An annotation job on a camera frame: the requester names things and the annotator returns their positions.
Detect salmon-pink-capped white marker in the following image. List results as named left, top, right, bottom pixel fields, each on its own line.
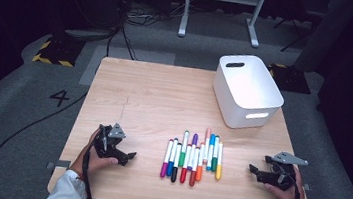
left=201, top=127, right=212, bottom=166

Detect long black floor cable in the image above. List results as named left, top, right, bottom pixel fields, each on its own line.
left=0, top=81, right=89, bottom=199

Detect person's left hand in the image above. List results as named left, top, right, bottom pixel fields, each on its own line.
left=68, top=127, right=123, bottom=186

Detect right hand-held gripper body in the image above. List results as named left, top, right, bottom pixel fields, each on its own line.
left=266, top=150, right=310, bottom=195

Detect red-capped white marker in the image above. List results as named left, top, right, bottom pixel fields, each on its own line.
left=179, top=143, right=193, bottom=185

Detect yellow-capped white marker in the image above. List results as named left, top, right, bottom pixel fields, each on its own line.
left=214, top=141, right=226, bottom=181

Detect dark-blue-capped white marker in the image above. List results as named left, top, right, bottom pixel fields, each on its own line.
left=166, top=137, right=180, bottom=178

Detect gray curtain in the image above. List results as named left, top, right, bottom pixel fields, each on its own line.
left=293, top=0, right=353, bottom=77

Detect brick-red-capped white marker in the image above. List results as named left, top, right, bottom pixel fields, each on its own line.
left=188, top=146, right=201, bottom=188

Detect white plastic storage bin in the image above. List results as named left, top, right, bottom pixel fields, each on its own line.
left=208, top=51, right=290, bottom=135

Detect light-blue-capped white marker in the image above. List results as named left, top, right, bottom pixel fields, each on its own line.
left=206, top=133, right=217, bottom=172

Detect black tripod legs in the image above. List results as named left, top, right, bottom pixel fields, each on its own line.
left=270, top=6, right=326, bottom=58

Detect purple-capped white marker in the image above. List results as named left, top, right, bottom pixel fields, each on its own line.
left=187, top=132, right=200, bottom=172

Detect person's right hand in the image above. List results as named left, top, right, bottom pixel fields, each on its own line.
left=262, top=163, right=313, bottom=199

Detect left hand-held gripper black cable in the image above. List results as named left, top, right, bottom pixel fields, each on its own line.
left=78, top=135, right=104, bottom=199

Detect magenta-capped white marker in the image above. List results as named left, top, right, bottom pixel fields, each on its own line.
left=158, top=137, right=175, bottom=180

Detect tangle of black cables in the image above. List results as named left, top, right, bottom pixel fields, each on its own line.
left=124, top=0, right=189, bottom=33

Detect green-capped white marker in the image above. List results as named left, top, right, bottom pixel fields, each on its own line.
left=177, top=129, right=191, bottom=168
left=211, top=135, right=222, bottom=174

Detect orange-capped white marker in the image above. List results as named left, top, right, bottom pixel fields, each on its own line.
left=194, top=141, right=207, bottom=183

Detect black-capped white marker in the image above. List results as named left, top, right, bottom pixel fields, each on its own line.
left=169, top=142, right=184, bottom=184

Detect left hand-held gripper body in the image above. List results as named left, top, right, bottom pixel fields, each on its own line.
left=91, top=121, right=129, bottom=162

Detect yellow-black striped floor block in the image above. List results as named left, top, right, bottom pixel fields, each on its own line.
left=264, top=63, right=314, bottom=96
left=31, top=36, right=78, bottom=68

